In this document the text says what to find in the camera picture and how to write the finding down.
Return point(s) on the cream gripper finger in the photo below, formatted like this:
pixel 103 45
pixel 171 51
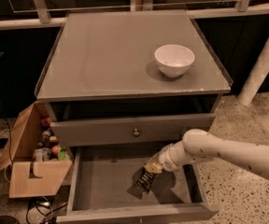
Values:
pixel 153 165

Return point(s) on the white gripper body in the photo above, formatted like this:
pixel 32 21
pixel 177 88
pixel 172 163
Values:
pixel 164 159

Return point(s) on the black rxbar chocolate wrapper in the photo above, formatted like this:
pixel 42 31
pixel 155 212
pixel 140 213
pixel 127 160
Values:
pixel 145 181

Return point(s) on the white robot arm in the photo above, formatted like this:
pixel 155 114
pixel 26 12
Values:
pixel 197 145

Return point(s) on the grey top drawer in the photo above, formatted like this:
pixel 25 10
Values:
pixel 91 132

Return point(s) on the metal drawer knob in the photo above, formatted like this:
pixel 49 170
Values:
pixel 136 132

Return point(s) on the grey open middle drawer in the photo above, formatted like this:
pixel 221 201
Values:
pixel 103 189

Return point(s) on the grey drawer cabinet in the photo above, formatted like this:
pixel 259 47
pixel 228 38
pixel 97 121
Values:
pixel 104 67

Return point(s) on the white ceramic bowl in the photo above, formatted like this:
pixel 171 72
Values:
pixel 174 60

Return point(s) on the green packet in box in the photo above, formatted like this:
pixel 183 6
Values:
pixel 63 155

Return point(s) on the red apple in box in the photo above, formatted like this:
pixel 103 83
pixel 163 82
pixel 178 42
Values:
pixel 55 150

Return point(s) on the dark bottle in box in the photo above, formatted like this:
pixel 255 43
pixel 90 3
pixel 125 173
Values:
pixel 45 138

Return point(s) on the clear jar in box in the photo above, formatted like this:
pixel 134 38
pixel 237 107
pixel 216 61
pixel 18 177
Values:
pixel 42 154

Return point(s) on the cardboard box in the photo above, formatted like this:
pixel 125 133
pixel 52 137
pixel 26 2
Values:
pixel 31 178

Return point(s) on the metal window railing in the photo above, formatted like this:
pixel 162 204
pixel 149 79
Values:
pixel 134 3

